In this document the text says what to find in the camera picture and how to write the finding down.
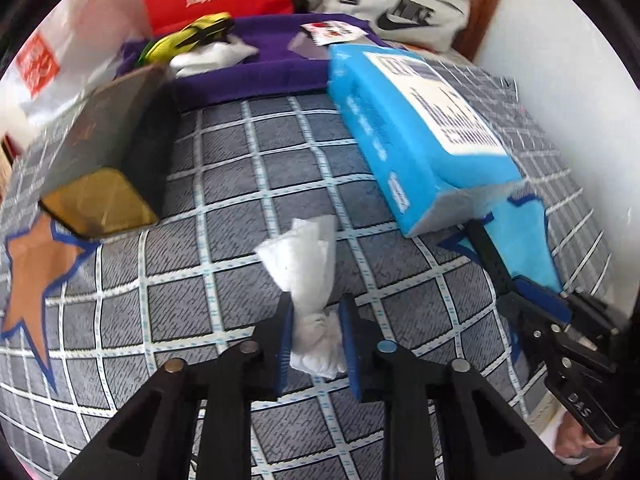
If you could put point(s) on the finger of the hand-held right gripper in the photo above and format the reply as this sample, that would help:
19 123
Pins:
542 302
492 255

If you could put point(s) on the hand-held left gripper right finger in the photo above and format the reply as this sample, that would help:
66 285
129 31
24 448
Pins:
350 350

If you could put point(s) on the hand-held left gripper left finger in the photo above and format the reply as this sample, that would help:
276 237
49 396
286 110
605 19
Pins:
285 345

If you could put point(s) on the white tissue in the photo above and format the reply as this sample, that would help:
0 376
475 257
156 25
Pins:
210 57
305 270

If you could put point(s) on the clear plastic bag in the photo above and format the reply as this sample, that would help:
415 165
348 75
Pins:
307 50

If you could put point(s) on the person's right hand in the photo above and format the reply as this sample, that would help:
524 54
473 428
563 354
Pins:
575 447

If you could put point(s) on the blue star felt mat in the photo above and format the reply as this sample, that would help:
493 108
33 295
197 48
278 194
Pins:
525 240

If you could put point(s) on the blue cardboard box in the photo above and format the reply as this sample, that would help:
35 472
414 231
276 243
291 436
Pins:
400 125

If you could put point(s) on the grey checked bed sheet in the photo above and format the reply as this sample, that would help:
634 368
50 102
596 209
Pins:
250 160

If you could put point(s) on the brown star felt mat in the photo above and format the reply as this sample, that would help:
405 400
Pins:
30 280

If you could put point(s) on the red white snack packet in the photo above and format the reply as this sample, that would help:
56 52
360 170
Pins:
330 32

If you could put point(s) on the black box with gold end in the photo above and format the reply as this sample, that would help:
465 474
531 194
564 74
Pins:
110 125

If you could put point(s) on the purple cloth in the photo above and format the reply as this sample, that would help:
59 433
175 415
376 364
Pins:
270 62

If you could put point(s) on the plastic bag with red label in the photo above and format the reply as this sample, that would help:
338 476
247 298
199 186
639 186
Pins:
40 60

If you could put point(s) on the wooden door frame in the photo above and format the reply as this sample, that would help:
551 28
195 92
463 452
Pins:
482 10

